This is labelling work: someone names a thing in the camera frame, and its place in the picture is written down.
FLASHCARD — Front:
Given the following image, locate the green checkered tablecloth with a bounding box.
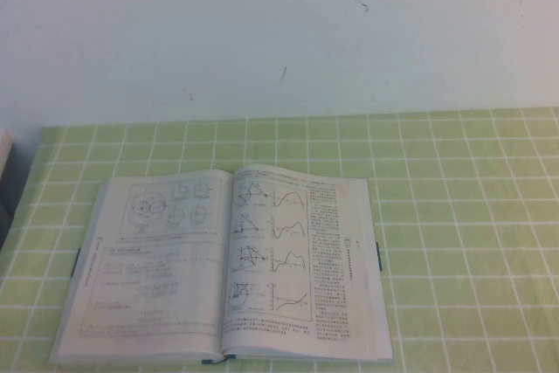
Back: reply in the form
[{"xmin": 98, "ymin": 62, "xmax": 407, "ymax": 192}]
[{"xmin": 0, "ymin": 106, "xmax": 559, "ymax": 373}]

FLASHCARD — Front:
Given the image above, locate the textbook with diagrams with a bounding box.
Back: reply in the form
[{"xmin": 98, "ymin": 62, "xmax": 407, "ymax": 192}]
[{"xmin": 46, "ymin": 162, "xmax": 397, "ymax": 368}]

